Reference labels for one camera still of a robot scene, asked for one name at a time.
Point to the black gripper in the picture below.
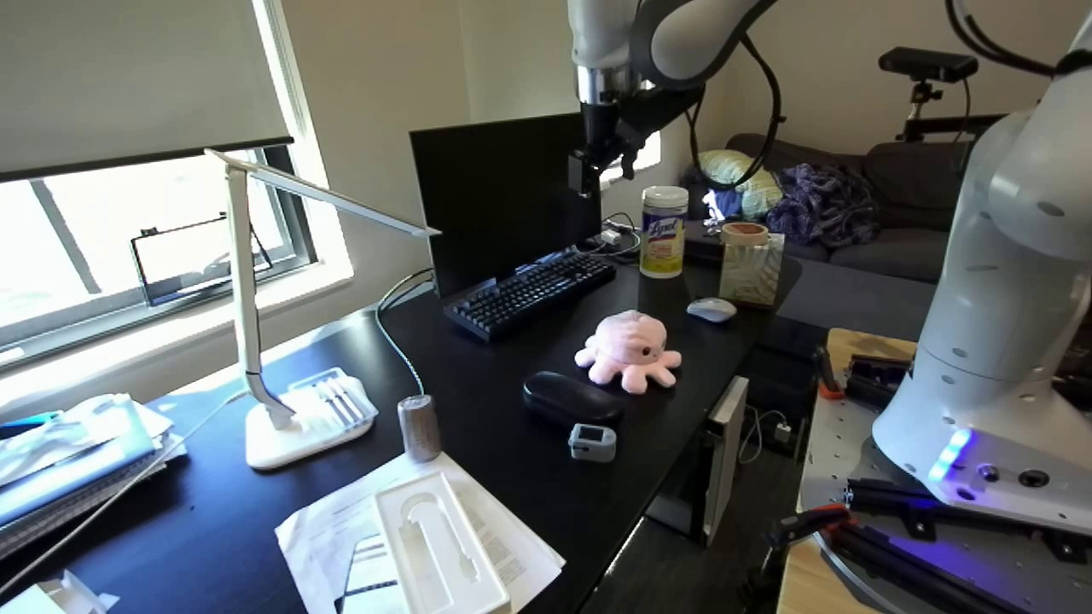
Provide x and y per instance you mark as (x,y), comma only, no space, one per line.
(618,124)

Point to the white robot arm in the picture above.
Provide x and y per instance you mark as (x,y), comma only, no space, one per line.
(1002,285)

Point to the leaf patterned tissue box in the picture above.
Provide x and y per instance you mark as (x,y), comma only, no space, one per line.
(751,274)

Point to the yellow disinfecting wipes canister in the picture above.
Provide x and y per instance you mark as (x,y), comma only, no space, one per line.
(662,241)

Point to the black computer monitor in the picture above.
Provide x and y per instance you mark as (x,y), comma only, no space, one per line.
(497,199)

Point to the yellow green pillow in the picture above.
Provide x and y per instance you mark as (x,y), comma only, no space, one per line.
(734,174)

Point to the black computer keyboard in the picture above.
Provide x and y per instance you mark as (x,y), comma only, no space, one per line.
(529,292)

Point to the white computer mouse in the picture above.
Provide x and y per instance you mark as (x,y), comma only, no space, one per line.
(711,310)

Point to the pink octopus plush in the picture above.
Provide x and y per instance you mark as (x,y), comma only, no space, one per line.
(628,347)

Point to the purple cloth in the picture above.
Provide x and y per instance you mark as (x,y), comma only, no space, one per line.
(824,207)

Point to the black glasses case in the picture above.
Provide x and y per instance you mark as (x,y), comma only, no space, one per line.
(567,397)

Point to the grey pulse oximeter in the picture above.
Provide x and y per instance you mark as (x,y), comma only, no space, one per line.
(591,440)

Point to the computer tower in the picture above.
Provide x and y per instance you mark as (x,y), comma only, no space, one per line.
(711,456)

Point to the small grey cylinder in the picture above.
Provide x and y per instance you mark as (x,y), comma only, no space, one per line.
(418,429)

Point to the dark grey sofa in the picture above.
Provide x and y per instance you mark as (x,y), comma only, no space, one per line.
(922,193)

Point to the wooden robot mounting table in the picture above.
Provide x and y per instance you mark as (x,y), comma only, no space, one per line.
(824,456)

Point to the white desk lamp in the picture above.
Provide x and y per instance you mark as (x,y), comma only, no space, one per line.
(242,285)

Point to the white paper sheets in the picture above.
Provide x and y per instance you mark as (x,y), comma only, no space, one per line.
(515,548)

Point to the white plastic packaging tray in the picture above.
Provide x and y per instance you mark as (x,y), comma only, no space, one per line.
(439,556)

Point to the white window blind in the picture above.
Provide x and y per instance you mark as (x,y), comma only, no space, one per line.
(125,79)

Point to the stack of papers and folders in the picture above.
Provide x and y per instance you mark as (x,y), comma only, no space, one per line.
(71,464)

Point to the clear plastic wrapper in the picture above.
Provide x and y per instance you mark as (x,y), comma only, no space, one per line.
(55,594)

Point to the black camera on tripod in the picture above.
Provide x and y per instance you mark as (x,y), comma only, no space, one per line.
(925,65)

